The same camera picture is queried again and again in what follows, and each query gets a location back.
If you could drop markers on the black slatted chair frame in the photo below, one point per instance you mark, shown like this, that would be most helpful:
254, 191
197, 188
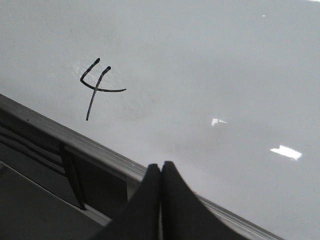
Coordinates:
48, 162

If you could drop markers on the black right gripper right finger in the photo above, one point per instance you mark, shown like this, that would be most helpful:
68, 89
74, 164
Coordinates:
184, 217

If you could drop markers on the grey box under table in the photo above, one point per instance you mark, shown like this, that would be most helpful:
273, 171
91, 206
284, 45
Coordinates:
28, 212

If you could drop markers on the white whiteboard with aluminium frame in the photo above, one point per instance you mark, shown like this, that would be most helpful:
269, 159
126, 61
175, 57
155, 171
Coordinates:
228, 90

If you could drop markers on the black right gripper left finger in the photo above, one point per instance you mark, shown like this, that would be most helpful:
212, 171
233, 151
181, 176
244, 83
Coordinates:
140, 218

